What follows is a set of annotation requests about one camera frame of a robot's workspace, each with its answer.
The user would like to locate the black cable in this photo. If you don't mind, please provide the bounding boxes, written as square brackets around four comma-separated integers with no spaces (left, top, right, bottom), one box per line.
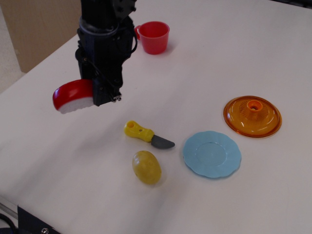
[0,213,19,234]

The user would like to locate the black corner bracket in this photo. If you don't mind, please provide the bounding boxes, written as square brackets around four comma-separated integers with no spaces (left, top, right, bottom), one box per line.
[18,206,60,234]

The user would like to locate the red and white toy sushi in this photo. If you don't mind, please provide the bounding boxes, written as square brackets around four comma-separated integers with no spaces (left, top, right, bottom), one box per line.
[53,79,94,114]

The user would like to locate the aluminium table edge rail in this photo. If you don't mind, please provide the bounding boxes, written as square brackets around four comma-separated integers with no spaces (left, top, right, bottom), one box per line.
[0,196,18,221]

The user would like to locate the yellow handled toy knife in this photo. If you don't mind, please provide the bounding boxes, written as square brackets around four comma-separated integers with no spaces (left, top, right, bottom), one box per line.
[124,120,175,149]

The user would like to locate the beige wooden cabinet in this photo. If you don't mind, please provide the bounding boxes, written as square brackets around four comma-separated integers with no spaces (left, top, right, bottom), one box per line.
[0,0,81,73]

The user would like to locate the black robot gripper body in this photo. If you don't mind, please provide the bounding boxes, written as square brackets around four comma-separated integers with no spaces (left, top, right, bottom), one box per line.
[75,18,137,84]

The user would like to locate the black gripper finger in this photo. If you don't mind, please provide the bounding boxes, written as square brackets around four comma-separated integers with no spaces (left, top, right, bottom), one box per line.
[92,78,122,106]
[78,59,94,80]

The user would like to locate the light blue plastic plate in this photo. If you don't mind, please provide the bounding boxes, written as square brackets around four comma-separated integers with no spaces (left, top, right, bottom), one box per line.
[183,131,242,179]

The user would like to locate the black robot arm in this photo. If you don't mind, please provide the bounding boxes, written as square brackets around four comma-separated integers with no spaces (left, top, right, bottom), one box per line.
[75,0,137,106]

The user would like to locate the red plastic cup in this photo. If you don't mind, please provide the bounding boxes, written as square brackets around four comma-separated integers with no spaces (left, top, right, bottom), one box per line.
[135,21,170,55]

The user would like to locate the orange transparent pot lid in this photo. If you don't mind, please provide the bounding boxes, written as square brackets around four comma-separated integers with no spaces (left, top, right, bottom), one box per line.
[223,96,282,138]

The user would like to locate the yellow toy potato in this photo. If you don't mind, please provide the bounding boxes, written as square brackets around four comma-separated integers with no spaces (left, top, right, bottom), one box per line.
[132,151,162,185]

